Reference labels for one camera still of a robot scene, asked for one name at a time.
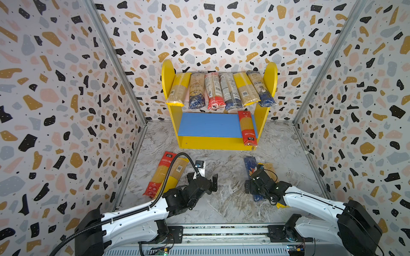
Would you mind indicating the yellow top spaghetti bag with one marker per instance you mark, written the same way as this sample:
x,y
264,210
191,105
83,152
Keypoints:
x,y
179,89
246,90

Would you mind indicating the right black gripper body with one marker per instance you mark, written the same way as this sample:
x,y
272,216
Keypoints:
x,y
256,182

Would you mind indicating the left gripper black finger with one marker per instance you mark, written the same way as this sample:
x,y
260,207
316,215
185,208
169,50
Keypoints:
x,y
191,176
213,184

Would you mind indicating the white label spaghetti bag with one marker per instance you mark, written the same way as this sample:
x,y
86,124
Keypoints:
x,y
230,92

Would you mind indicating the red top spaghetti bag far-left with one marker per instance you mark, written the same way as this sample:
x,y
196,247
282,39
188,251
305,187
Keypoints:
x,y
157,180

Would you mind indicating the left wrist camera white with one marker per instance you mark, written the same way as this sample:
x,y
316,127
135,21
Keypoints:
x,y
200,166

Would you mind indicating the dark blue spaghetti bag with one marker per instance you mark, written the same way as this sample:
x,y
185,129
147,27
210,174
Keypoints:
x,y
196,93

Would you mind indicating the yellow Statime spaghetti bag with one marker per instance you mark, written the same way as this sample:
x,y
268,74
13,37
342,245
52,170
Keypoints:
x,y
270,168

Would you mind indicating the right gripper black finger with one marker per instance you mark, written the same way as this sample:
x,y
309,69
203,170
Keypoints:
x,y
250,187
258,174

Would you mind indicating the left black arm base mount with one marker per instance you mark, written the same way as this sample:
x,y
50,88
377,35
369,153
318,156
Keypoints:
x,y
170,234

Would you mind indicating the yellow shelf pink blue boards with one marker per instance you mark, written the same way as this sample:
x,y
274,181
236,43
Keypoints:
x,y
214,131

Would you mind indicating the clear yellow spaghetti bag left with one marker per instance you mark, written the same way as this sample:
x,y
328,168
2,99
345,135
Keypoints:
x,y
176,172

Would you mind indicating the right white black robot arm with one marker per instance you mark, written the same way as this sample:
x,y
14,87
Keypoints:
x,y
345,224

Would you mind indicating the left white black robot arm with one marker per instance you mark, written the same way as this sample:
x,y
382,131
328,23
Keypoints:
x,y
99,233

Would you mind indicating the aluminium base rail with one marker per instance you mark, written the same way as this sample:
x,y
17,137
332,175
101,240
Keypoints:
x,y
228,240

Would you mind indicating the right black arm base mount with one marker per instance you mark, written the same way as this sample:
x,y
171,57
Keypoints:
x,y
282,233

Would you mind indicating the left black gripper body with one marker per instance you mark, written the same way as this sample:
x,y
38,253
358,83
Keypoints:
x,y
209,190

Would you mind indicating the yellow navy spaghetti bag figure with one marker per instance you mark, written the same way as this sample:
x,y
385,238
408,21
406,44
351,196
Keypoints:
x,y
266,100

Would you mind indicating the red ends clear spaghetti bag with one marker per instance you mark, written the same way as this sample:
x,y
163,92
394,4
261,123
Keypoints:
x,y
214,91

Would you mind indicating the blue Barilla spaghetti box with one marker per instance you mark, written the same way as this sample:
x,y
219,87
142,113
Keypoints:
x,y
251,166

